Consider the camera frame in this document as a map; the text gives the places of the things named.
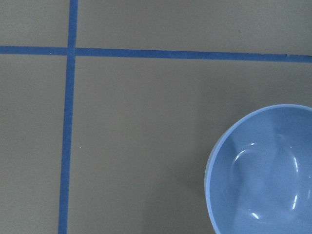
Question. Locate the blue bowl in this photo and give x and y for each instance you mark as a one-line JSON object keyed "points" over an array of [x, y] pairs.
{"points": [[258, 178]]}

